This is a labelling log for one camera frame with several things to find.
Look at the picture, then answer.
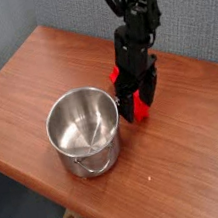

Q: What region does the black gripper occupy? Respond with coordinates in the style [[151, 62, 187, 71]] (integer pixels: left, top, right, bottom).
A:
[[114, 25, 157, 123]]

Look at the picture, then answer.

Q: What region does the red plastic block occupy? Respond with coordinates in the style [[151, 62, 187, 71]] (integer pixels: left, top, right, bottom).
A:
[[109, 66, 150, 123]]

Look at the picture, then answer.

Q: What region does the stainless steel pot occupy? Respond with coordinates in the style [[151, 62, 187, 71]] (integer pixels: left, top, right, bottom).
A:
[[46, 86, 121, 178]]

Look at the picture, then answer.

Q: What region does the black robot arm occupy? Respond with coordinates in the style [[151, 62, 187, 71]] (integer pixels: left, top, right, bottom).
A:
[[105, 0, 161, 122]]

